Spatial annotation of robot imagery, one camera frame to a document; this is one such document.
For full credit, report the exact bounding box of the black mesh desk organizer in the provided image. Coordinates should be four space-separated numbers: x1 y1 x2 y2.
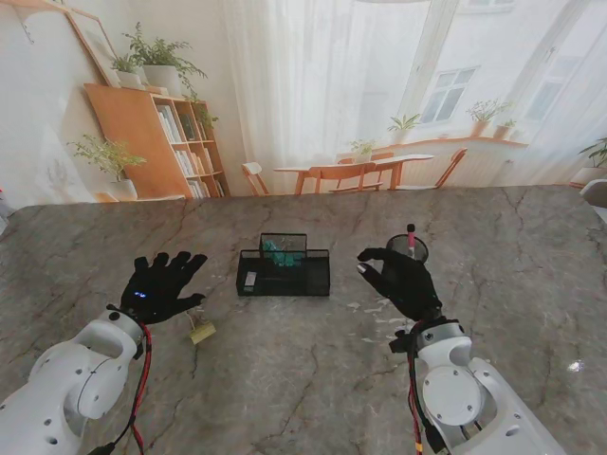
235 232 332 299

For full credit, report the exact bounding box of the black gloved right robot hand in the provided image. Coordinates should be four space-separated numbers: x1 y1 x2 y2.
356 246 445 324

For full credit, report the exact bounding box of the red cable of left arm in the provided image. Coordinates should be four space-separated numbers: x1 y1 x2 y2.
126 322 154 455

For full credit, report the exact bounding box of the printed room backdrop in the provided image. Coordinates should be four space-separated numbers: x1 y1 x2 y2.
0 0 607 209

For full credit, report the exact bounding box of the red black cable of right arm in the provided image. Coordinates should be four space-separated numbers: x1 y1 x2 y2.
406 321 450 455

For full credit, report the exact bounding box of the black mesh pen cup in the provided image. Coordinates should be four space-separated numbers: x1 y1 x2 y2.
385 234 431 266

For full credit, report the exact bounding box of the black cable with plug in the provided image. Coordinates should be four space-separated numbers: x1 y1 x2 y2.
88 428 129 455

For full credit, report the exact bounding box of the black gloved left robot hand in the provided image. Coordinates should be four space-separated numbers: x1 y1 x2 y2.
119 252 209 326

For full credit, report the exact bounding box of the yellow binder clip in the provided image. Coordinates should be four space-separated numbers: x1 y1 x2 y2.
185 310 216 345

